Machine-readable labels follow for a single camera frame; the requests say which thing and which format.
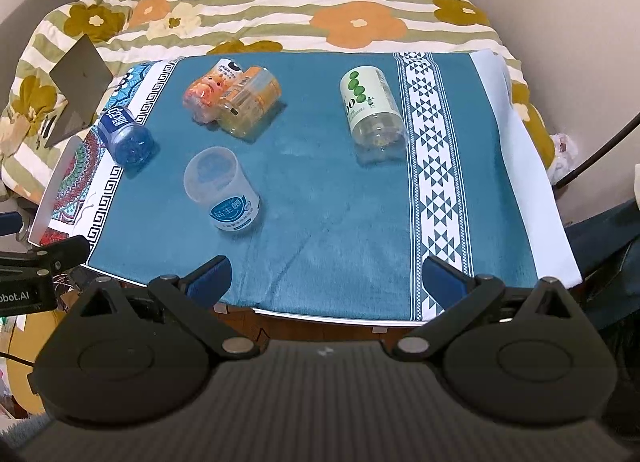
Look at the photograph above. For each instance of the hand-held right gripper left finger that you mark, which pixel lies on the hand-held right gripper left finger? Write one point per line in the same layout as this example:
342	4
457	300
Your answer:
209	281

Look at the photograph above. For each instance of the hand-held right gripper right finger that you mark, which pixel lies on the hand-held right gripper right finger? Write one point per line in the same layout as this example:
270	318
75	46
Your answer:
443	283

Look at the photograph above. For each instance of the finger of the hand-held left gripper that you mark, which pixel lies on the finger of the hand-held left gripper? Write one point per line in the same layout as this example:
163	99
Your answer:
7	224
60	252

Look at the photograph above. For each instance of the clear cup with blue label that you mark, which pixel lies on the clear cup with blue label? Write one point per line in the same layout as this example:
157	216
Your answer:
225	192

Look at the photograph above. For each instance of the blue transparent cup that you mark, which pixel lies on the blue transparent cup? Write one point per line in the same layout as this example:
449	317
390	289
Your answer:
125	134

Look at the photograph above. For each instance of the yellow transparent cup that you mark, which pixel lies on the yellow transparent cup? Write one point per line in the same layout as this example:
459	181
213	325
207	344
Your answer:
252	102

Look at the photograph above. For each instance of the orange pig cup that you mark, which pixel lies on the orange pig cup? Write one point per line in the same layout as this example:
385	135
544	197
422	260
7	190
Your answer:
205	94

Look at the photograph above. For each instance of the white cup with green print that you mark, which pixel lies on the white cup with green print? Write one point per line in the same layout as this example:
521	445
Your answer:
367	107

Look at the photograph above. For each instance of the yellow wooden object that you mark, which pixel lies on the yellow wooden object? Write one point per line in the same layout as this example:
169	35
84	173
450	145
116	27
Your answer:
27	357

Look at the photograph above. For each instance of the white sheet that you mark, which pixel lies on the white sheet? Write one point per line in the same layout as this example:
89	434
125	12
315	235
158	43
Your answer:
520	167

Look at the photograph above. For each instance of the teal patterned tablecloth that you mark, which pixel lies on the teal patterned tablecloth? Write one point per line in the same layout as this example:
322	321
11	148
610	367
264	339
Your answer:
325	192

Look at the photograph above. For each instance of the grey rug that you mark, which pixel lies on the grey rug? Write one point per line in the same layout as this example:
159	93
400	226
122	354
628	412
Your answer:
20	442

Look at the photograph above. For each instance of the grey folded card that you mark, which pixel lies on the grey folded card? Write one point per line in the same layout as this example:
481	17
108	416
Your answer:
80	87

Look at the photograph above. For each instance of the dark blue clothing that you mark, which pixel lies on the dark blue clothing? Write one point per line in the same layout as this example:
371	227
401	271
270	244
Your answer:
607	252

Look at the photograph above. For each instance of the white plastic bag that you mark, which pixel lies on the white plastic bag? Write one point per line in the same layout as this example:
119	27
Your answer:
562	157

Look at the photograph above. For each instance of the floral striped blanket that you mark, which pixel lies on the floral striped blanket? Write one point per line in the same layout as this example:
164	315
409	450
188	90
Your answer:
320	7

